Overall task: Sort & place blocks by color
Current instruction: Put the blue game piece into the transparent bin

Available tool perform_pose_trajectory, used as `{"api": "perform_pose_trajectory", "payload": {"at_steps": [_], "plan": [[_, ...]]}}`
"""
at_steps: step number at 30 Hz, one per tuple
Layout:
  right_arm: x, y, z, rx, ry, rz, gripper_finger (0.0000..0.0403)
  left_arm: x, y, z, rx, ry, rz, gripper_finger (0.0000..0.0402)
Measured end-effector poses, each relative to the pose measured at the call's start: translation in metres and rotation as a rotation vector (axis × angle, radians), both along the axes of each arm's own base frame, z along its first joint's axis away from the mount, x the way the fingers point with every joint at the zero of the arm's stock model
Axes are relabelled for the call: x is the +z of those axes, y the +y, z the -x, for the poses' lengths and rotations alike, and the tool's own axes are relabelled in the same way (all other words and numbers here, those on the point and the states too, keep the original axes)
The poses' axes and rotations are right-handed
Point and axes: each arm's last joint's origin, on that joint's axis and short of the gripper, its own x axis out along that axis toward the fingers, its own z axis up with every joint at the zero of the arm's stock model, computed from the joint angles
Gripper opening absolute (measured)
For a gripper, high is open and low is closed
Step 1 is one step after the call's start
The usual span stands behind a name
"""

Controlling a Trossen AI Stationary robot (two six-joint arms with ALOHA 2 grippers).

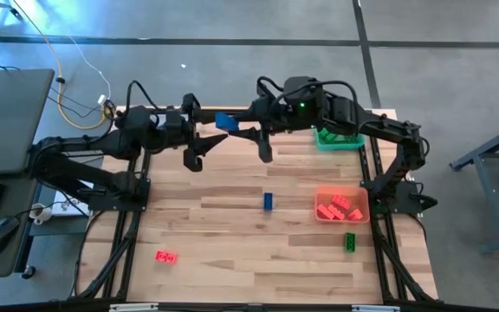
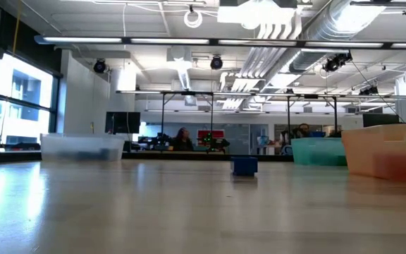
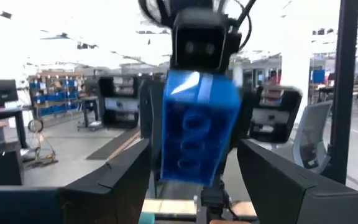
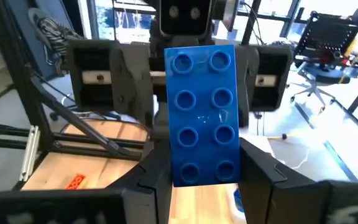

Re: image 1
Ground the orange plastic bin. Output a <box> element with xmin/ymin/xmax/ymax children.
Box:
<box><xmin>313</xmin><ymin>185</ymin><xmax>371</xmax><ymax>225</ymax></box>

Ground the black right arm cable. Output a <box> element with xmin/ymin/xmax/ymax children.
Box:
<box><xmin>256</xmin><ymin>75</ymin><xmax>360</xmax><ymax>106</ymax></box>

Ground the white mug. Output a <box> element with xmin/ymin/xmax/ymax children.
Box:
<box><xmin>29</xmin><ymin>202</ymin><xmax>55</xmax><ymax>226</ymax></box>

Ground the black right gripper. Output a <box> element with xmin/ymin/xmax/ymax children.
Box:
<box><xmin>229</xmin><ymin>84</ymin><xmax>296</xmax><ymax>165</ymax></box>

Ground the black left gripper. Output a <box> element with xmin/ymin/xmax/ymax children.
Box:
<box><xmin>162</xmin><ymin>92</ymin><xmax>230</xmax><ymax>173</ymax></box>

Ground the white frame bracket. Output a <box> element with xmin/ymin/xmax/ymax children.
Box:
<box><xmin>351</xmin><ymin>304</ymin><xmax>401</xmax><ymax>312</ymax></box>
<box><xmin>108</xmin><ymin>302</ymin><xmax>159</xmax><ymax>312</ymax></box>

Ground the black floor cable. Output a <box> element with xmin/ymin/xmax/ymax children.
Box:
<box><xmin>46</xmin><ymin>86</ymin><xmax>103</xmax><ymax>119</ymax></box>

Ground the yellow floor cable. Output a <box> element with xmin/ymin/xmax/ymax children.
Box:
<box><xmin>10</xmin><ymin>0</ymin><xmax>117</xmax><ymax>131</ymax></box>

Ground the white floor cable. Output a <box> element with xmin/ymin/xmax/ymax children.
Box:
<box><xmin>65</xmin><ymin>34</ymin><xmax>113</xmax><ymax>106</ymax></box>

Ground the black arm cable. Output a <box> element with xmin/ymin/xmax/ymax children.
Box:
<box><xmin>256</xmin><ymin>75</ymin><xmax>360</xmax><ymax>106</ymax></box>
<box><xmin>125</xmin><ymin>79</ymin><xmax>165</xmax><ymax>113</ymax></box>

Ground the black computer mouse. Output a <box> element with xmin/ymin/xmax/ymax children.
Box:
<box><xmin>0</xmin><ymin>215</ymin><xmax>21</xmax><ymax>257</ymax></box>

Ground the black aluminium table frame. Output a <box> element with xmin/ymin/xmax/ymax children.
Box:
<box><xmin>69</xmin><ymin>106</ymin><xmax>439</xmax><ymax>312</ymax></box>

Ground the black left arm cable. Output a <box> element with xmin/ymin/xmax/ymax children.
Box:
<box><xmin>125</xmin><ymin>79</ymin><xmax>165</xmax><ymax>113</ymax></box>

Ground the green plastic bin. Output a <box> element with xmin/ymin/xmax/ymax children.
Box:
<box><xmin>313</xmin><ymin>125</ymin><xmax>366</xmax><ymax>152</ymax></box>

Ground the grey metal table frame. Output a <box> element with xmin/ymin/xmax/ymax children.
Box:
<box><xmin>450</xmin><ymin>117</ymin><xmax>499</xmax><ymax>255</ymax></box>

